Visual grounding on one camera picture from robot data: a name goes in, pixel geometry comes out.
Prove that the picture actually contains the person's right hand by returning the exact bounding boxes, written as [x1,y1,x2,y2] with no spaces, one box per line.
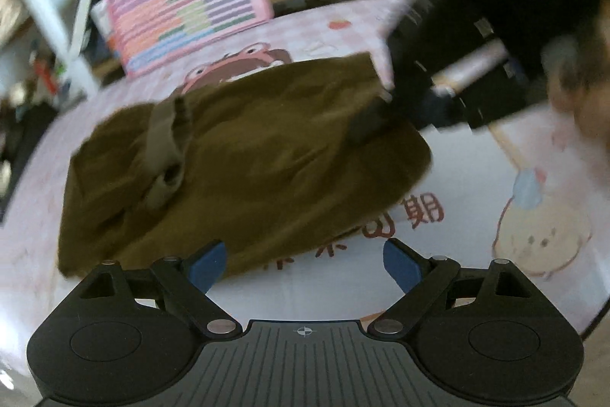
[543,23,610,138]

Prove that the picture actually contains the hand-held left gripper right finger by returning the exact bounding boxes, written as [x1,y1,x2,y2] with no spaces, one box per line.
[369,238,544,338]

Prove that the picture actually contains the pink toy learning tablet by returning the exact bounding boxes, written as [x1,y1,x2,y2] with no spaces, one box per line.
[93,0,275,78]

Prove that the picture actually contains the black box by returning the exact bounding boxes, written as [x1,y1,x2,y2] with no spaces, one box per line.
[0,102,58,217]

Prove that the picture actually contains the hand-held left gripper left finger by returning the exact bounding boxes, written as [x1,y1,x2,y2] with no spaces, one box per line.
[71,240,241,339]

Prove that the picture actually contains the pink checked cartoon tablecloth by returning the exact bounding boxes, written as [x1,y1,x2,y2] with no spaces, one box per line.
[0,0,610,389]

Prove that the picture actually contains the thick white book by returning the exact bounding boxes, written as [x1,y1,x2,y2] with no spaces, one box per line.
[67,0,98,69]

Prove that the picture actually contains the brown pants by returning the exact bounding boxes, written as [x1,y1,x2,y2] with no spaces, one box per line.
[56,51,434,281]

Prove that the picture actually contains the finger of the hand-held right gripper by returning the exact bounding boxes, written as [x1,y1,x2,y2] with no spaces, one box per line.
[414,88,467,132]
[352,93,397,145]

